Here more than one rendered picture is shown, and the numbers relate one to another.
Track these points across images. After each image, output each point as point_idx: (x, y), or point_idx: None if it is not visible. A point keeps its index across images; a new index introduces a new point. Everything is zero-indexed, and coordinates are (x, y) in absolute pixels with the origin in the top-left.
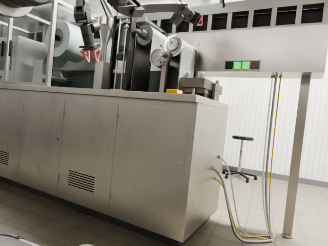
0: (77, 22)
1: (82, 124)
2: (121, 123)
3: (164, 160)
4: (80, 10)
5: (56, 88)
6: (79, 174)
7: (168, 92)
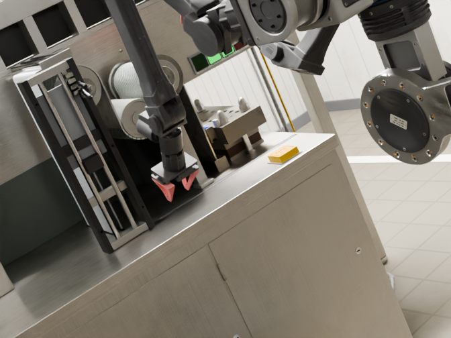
0: (164, 134)
1: None
2: (231, 274)
3: (336, 265)
4: (171, 106)
5: (22, 337)
6: None
7: (286, 159)
